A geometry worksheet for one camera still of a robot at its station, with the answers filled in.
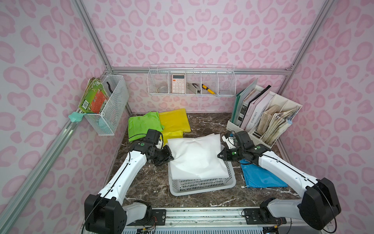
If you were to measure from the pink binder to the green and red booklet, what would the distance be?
82 centimetres

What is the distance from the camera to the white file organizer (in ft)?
2.81

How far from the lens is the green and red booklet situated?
2.22 ft

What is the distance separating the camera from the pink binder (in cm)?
88
